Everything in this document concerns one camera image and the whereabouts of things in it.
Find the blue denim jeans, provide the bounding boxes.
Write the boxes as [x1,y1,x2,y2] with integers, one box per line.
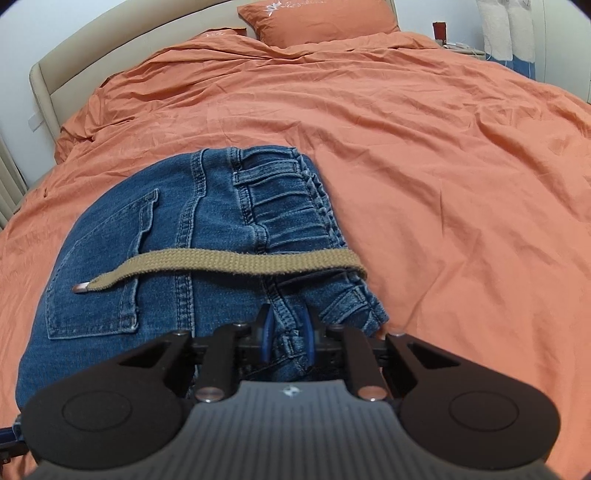
[15,146,388,405]

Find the tan woven belt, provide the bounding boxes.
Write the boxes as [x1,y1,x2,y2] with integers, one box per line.
[72,248,368,294]

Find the orange duvet cover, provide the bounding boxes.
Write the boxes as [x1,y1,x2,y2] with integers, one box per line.
[1,32,590,479]

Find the beige curtain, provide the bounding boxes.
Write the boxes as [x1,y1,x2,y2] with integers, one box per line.
[0,138,28,229]

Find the beige upholstered headboard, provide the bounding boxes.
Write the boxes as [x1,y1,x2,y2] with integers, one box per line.
[29,1,247,139]

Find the white bedside nightstand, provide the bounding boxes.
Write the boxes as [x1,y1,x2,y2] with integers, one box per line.
[442,42,486,60]

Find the dark red box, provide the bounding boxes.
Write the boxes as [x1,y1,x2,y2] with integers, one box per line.
[432,21,447,46]

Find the white wardrobe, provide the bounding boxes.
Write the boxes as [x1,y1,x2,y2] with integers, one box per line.
[531,0,591,103]

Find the orange pillow near window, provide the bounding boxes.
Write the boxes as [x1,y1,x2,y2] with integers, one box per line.
[197,27,247,38]

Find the orange pillow near nightstand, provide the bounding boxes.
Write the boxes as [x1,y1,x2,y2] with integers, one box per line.
[238,0,399,48]

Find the white wall switch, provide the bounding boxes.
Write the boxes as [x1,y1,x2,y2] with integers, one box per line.
[28,112,44,132]

